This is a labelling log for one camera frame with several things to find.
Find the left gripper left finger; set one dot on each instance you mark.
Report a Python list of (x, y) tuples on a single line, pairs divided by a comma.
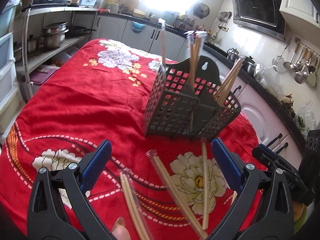
[(47, 217)]

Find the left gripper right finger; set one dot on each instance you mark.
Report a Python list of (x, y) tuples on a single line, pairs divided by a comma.
[(274, 217)]

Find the chopsticks table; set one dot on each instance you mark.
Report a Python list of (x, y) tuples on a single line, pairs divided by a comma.
[(205, 184)]

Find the chopsticks compartment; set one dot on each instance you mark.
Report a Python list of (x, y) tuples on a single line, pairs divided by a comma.
[(223, 90), (162, 22), (195, 44)]

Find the chopsticks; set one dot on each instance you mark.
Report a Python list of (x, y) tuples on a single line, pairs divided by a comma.
[(133, 206), (173, 190)]

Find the metal kitchen shelf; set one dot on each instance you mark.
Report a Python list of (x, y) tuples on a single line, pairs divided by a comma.
[(31, 61)]

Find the left hand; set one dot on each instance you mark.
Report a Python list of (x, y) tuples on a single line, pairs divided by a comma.
[(119, 230)]

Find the green hanging spatula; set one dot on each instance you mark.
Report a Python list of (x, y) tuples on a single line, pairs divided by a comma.
[(312, 69)]

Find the clear plastic bag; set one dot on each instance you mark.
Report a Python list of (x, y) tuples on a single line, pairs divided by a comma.
[(269, 79)]

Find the red floral tablecloth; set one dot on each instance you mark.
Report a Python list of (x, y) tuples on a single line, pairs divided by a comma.
[(101, 93)]

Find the plastic drawer unit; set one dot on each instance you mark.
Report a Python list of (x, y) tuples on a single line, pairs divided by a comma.
[(10, 94)]

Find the purple lid storage box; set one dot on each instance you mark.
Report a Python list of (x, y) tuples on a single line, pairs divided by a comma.
[(37, 78)]

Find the steel kettle on stove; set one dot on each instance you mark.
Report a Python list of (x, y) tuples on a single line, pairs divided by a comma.
[(233, 54)]

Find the black plastic utensil basket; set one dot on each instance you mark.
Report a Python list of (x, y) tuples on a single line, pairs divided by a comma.
[(177, 108)]

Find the black range hood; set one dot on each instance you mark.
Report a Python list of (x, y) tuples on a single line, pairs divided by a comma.
[(260, 15)]

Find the white upper cabinet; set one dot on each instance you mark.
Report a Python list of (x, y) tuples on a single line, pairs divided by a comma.
[(301, 9)]

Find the stainless steel stacked pots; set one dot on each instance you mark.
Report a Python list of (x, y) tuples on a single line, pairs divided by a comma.
[(54, 35)]

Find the black frying pan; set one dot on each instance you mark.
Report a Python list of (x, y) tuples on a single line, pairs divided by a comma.
[(75, 31)]

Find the blue hanging bowl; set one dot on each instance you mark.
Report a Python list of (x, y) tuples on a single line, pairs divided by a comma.
[(137, 27)]

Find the hanging wire strainer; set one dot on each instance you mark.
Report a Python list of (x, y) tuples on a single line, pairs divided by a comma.
[(278, 61)]

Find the small wall fan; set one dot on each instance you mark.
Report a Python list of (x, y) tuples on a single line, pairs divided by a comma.
[(201, 10)]

